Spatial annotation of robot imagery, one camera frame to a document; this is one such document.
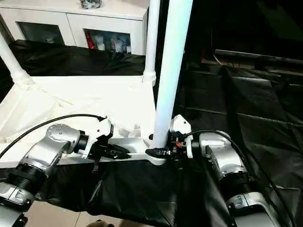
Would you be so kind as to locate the white cabinet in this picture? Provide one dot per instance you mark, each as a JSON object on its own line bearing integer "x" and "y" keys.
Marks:
{"x": 71, "y": 21}

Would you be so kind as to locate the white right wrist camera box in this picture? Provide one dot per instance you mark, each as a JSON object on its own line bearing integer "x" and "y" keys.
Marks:
{"x": 180, "y": 125}

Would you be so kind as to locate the white plastic table top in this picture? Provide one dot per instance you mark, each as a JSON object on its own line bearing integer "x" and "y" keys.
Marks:
{"x": 71, "y": 104}

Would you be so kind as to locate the large black furniture piece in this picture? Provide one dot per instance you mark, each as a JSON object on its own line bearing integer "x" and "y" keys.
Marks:
{"x": 246, "y": 21}

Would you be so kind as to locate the black robot left foot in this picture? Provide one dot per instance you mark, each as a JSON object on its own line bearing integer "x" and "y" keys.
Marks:
{"x": 100, "y": 224}

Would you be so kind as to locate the dark glass bowl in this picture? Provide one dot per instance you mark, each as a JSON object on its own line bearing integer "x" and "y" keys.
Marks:
{"x": 91, "y": 4}

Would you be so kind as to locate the black mat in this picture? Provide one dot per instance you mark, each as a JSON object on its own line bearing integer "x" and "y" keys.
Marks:
{"x": 246, "y": 118}

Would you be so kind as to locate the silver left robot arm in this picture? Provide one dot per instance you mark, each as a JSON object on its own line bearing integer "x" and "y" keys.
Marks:
{"x": 52, "y": 144}

